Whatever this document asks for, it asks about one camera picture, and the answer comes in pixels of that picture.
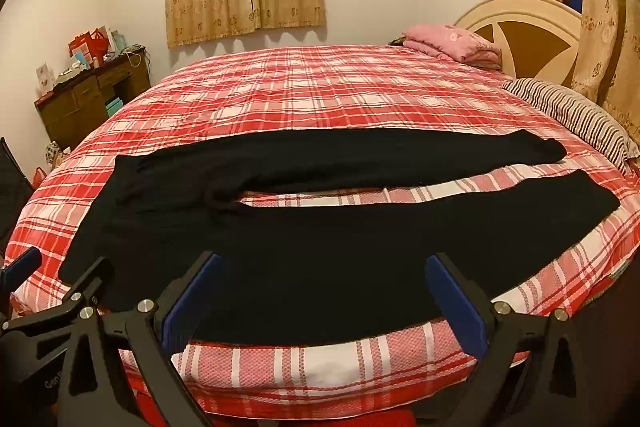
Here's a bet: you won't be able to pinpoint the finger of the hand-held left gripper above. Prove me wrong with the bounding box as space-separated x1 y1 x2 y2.
0 257 116 348
0 247 43 293

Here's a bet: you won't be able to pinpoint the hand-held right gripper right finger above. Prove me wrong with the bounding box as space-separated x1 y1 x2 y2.
424 252 592 427

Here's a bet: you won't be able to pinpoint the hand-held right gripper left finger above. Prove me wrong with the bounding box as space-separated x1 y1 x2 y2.
59 251 222 427

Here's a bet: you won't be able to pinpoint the black pants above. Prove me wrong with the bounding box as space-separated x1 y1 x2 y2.
57 128 622 348

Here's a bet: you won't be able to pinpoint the black chair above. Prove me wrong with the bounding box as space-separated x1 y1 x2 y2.
0 137 35 228

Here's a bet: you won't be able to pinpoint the patterned bag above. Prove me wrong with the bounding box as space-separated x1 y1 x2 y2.
46 142 71 168

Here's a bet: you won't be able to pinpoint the brown wooden desk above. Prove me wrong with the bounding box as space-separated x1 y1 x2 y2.
34 52 152 152

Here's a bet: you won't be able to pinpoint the white printed box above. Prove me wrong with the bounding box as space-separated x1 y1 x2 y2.
35 63 56 95

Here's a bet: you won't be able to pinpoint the striped pillow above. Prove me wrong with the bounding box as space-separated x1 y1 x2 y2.
501 78 640 172

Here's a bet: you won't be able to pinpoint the red gift bag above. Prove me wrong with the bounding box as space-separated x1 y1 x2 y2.
68 31 112 68

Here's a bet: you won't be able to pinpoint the red plaid bedspread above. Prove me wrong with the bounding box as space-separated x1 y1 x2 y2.
4 44 640 418

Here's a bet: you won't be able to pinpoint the pink folded quilt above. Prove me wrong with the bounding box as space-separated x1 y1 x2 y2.
402 24 502 68

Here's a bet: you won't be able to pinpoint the cream wooden headboard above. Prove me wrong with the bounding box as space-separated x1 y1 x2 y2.
452 0 588 90

